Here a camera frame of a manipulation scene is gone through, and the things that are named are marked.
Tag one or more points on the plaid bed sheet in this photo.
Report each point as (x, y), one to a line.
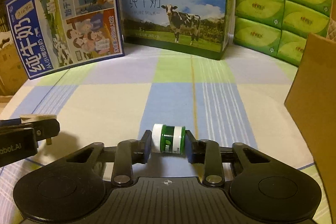
(239, 98)

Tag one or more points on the green tissue pack bundle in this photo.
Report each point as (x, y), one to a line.
(280, 28)

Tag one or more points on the green white small jar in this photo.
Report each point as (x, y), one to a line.
(168, 139)

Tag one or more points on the quilted beige cushion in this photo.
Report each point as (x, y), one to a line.
(331, 33)

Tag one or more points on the brown cardboard box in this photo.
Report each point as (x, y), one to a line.
(311, 102)

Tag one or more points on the beige power adapter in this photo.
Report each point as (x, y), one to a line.
(38, 117)

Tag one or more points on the flattened cardboard boxes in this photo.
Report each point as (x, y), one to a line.
(13, 74)

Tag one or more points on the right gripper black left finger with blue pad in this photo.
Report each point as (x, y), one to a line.
(128, 153)

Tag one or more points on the cow picture milk box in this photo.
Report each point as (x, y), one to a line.
(197, 27)

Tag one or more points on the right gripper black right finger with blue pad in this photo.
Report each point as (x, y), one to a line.
(207, 153)

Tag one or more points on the blue cartoon milk carton box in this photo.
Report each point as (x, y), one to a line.
(53, 35)

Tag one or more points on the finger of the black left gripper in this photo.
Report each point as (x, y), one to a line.
(44, 129)

